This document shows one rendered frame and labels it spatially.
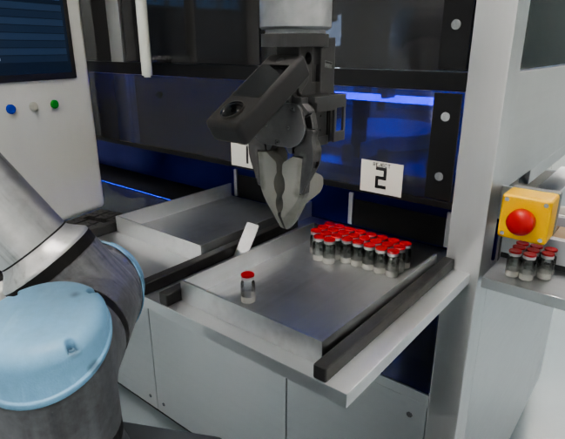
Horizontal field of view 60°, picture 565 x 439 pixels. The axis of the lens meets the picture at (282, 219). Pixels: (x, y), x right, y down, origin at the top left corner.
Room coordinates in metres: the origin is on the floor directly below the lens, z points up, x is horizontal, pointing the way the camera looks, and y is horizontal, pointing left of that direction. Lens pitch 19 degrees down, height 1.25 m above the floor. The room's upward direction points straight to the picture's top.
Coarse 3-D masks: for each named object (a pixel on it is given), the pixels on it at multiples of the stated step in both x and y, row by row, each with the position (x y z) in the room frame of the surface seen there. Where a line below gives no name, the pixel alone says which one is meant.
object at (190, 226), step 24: (216, 192) 1.19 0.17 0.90; (120, 216) 0.98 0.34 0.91; (144, 216) 1.02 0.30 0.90; (168, 216) 1.07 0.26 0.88; (192, 216) 1.07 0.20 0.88; (216, 216) 1.07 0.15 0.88; (240, 216) 1.07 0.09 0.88; (264, 216) 1.07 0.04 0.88; (144, 240) 0.92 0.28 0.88; (168, 240) 0.87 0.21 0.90; (192, 240) 0.92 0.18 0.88; (216, 240) 0.84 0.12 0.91
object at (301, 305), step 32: (256, 256) 0.80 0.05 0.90; (288, 256) 0.84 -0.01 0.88; (192, 288) 0.65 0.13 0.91; (224, 288) 0.71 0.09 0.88; (256, 288) 0.71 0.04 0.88; (288, 288) 0.71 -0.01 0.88; (320, 288) 0.71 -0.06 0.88; (352, 288) 0.71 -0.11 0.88; (384, 288) 0.71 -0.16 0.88; (224, 320) 0.61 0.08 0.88; (256, 320) 0.58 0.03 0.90; (288, 320) 0.61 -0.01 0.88; (320, 320) 0.61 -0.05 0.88; (352, 320) 0.56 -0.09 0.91; (320, 352) 0.51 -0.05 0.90
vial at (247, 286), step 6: (240, 282) 0.67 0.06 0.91; (246, 282) 0.66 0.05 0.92; (252, 282) 0.66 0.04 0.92; (240, 288) 0.67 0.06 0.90; (246, 288) 0.66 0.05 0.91; (252, 288) 0.66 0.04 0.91; (246, 294) 0.66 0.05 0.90; (252, 294) 0.66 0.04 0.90; (246, 300) 0.66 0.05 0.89; (252, 300) 0.66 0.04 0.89
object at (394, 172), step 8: (368, 160) 0.90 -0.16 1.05; (368, 168) 0.90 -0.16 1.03; (392, 168) 0.87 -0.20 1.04; (400, 168) 0.86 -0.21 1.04; (360, 176) 0.91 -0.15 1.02; (368, 176) 0.90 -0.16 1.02; (392, 176) 0.87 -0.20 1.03; (400, 176) 0.86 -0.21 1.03; (360, 184) 0.91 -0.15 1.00; (368, 184) 0.90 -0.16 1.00; (384, 184) 0.88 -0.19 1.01; (392, 184) 0.87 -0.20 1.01; (400, 184) 0.86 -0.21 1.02; (376, 192) 0.89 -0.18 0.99; (384, 192) 0.88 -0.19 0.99; (392, 192) 0.87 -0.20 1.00; (400, 192) 0.86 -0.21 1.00
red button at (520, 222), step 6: (516, 210) 0.71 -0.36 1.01; (522, 210) 0.71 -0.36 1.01; (510, 216) 0.71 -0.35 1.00; (516, 216) 0.70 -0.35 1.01; (522, 216) 0.70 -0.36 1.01; (528, 216) 0.69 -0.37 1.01; (534, 216) 0.70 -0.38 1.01; (510, 222) 0.71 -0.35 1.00; (516, 222) 0.70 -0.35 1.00; (522, 222) 0.69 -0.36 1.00; (528, 222) 0.69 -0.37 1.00; (534, 222) 0.69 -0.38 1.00; (510, 228) 0.71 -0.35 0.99; (516, 228) 0.70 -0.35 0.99; (522, 228) 0.69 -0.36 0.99; (528, 228) 0.69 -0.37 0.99; (516, 234) 0.70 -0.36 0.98; (522, 234) 0.70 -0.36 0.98
